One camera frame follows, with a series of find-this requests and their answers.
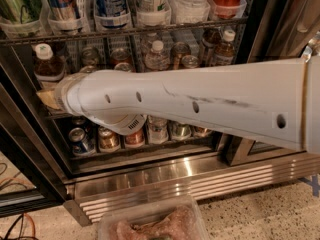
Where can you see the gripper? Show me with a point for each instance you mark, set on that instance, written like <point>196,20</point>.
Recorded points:
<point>62,92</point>

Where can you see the tea bottle white cap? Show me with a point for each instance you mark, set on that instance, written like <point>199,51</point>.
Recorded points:
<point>49,69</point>
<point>224,51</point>

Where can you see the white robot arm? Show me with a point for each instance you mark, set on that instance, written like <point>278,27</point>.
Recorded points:
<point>275,102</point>

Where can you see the green can top shelf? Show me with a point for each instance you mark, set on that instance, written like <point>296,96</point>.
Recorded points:
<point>20,11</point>

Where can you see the small water bottle bottom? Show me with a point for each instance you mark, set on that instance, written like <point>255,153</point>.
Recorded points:
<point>157,130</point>

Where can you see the clear water bottle middle shelf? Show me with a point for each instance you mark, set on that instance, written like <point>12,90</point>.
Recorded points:
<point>157,59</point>

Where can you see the clear water bottle top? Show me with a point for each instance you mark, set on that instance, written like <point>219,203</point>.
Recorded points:
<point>189,11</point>

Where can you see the tea bottle behind right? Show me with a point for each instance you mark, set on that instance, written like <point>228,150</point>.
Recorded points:
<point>210,38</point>

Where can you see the stainless fridge bottom grille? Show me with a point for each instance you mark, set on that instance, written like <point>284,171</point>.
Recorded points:
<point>202,176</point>

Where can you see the blue pepsi can bottom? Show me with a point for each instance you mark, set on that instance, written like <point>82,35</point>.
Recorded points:
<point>81,143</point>

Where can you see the silver can behind green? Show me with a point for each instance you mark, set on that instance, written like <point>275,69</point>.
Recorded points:
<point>90,59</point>

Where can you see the gold can bottom left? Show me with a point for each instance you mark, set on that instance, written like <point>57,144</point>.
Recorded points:
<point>107,139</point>

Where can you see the gold can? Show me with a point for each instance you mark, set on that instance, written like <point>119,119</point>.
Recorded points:
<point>190,62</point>
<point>107,139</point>
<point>177,52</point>
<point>201,132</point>

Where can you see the red cola can front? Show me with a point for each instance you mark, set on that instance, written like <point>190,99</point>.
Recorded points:
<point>124,66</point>

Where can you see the red cola can behind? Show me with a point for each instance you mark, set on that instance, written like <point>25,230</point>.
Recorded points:
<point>120,55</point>

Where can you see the red can bottom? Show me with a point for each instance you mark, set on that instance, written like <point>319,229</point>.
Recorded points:
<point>135,139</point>

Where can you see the red bull can top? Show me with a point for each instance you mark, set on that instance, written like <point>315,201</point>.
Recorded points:
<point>64,10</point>

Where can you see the gold can behind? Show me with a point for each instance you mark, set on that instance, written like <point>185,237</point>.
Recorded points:
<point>177,52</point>

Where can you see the silver green can bottom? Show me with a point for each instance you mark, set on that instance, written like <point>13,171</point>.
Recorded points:
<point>181,131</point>

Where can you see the gold can front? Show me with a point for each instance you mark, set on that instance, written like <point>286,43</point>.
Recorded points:
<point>190,62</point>

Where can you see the gold can bottom right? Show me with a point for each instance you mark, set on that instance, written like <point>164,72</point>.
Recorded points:
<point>201,132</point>

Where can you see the clear plastic food container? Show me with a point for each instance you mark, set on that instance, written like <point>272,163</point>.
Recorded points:
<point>177,218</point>

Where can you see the fridge sliding door frame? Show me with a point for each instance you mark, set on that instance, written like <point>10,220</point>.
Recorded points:
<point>278,29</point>

